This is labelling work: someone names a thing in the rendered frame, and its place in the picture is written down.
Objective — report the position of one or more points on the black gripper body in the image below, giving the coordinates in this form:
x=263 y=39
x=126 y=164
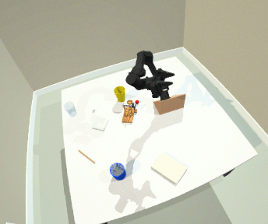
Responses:
x=150 y=82

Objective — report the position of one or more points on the yellow cup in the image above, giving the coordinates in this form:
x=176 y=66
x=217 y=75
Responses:
x=120 y=93

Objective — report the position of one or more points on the blue mug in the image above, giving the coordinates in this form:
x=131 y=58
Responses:
x=117 y=170

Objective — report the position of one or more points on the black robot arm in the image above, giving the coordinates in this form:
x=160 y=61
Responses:
x=134 y=77

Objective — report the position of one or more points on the clear plastic cup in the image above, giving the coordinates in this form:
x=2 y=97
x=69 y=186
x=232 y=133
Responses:
x=69 y=107

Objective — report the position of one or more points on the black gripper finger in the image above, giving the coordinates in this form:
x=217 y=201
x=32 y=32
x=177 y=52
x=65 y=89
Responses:
x=162 y=84
x=166 y=74

